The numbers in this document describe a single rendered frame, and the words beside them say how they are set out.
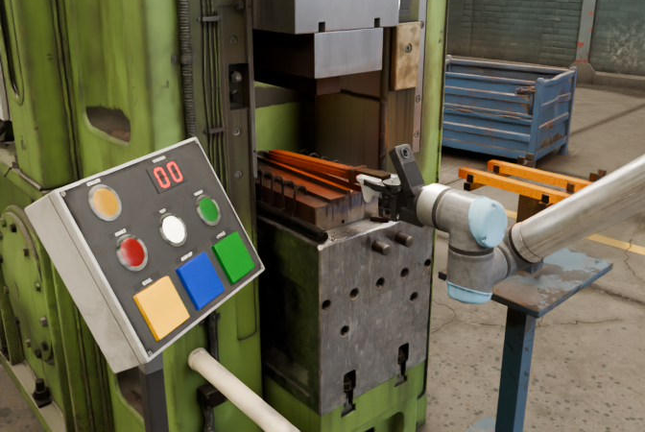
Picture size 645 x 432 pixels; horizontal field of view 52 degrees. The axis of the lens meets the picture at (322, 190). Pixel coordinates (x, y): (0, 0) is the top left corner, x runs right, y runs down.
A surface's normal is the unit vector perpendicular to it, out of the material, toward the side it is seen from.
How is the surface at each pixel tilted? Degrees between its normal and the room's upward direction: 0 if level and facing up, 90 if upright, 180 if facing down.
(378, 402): 90
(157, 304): 60
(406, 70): 90
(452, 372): 0
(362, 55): 90
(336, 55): 90
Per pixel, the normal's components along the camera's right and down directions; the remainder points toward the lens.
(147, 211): 0.78, -0.35
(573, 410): 0.00, -0.95
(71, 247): -0.43, 0.29
